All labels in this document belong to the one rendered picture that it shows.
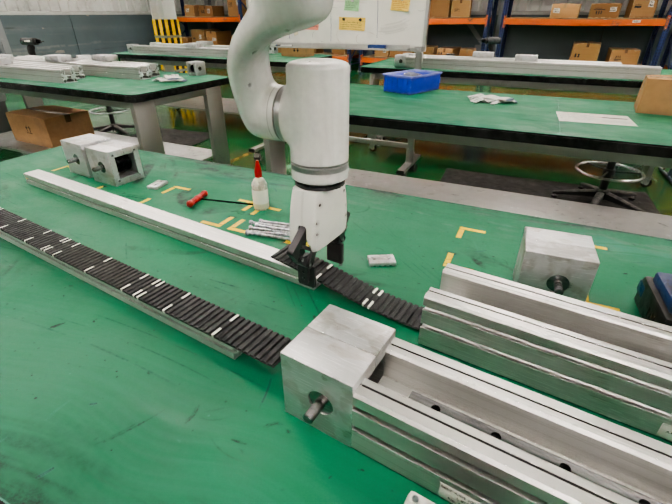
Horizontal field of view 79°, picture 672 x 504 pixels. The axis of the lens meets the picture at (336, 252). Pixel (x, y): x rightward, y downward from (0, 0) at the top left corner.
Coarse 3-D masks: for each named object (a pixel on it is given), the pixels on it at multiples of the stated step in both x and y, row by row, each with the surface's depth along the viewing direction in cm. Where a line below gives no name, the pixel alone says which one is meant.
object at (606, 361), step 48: (432, 288) 55; (480, 288) 57; (528, 288) 55; (432, 336) 56; (480, 336) 52; (528, 336) 48; (576, 336) 47; (624, 336) 50; (528, 384) 51; (576, 384) 48; (624, 384) 45
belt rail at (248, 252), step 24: (72, 192) 101; (96, 192) 100; (120, 216) 94; (144, 216) 88; (168, 216) 88; (192, 240) 82; (216, 240) 79; (240, 240) 79; (264, 264) 74; (312, 288) 69
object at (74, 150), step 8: (80, 136) 120; (88, 136) 120; (96, 136) 120; (64, 144) 116; (72, 144) 114; (80, 144) 113; (88, 144) 114; (64, 152) 118; (72, 152) 116; (80, 152) 114; (72, 160) 115; (80, 160) 115; (72, 168) 120; (80, 168) 117; (88, 168) 116; (88, 176) 117
